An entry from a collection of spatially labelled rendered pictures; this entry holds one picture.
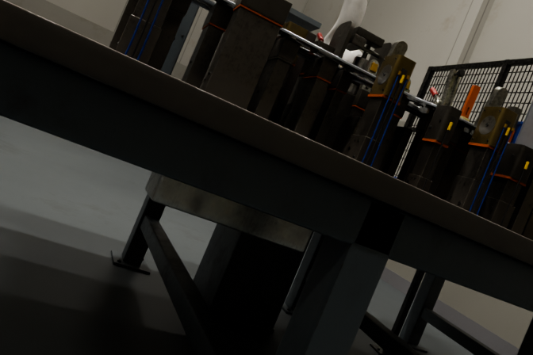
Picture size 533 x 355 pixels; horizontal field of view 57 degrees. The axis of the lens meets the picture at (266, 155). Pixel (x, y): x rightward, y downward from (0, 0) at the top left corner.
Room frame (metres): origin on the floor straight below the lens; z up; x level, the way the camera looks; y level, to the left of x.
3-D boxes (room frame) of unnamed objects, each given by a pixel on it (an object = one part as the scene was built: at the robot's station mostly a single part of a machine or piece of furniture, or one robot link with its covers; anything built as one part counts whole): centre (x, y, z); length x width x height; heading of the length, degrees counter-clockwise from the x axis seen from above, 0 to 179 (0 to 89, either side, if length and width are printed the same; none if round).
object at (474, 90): (1.83, -0.62, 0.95); 0.03 x 0.01 x 0.50; 108
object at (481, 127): (1.43, -0.58, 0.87); 0.12 x 0.07 x 0.35; 18
